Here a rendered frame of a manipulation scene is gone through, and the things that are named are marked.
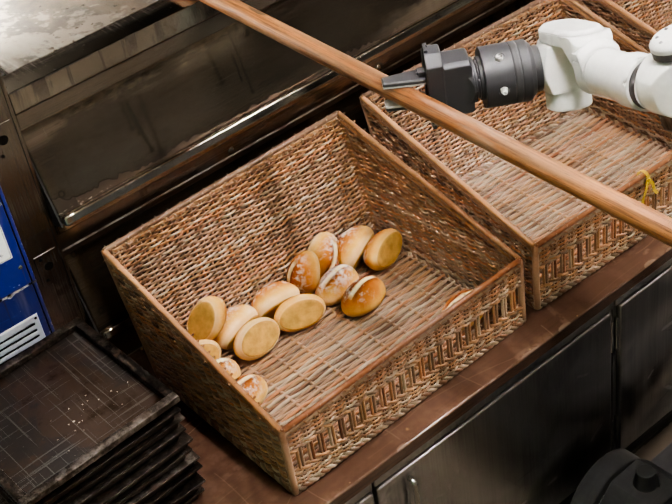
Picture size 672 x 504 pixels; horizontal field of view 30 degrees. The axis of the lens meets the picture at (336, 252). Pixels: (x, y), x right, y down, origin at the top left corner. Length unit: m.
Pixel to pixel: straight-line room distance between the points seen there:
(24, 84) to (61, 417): 0.52
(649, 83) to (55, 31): 1.03
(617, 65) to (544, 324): 0.75
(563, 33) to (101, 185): 0.84
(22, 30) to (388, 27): 0.69
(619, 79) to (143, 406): 0.86
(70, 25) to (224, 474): 0.79
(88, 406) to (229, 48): 0.69
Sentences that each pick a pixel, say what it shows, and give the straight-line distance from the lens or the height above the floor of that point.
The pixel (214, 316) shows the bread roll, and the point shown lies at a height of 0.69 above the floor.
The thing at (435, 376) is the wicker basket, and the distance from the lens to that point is 2.16.
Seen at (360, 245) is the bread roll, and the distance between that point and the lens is 2.40.
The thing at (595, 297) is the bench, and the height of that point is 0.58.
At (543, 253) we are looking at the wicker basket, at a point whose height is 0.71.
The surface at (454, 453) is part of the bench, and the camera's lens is 2.24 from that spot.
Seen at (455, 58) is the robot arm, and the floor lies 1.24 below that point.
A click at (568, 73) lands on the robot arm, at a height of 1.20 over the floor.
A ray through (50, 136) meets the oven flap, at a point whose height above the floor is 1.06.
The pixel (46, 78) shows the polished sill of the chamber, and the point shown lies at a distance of 2.05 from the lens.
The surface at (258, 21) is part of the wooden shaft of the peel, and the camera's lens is 2.01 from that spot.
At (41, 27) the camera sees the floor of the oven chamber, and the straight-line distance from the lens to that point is 2.20.
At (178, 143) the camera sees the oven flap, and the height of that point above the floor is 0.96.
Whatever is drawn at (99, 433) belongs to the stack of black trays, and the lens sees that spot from 1.93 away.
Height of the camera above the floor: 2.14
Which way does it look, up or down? 39 degrees down
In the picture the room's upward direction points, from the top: 10 degrees counter-clockwise
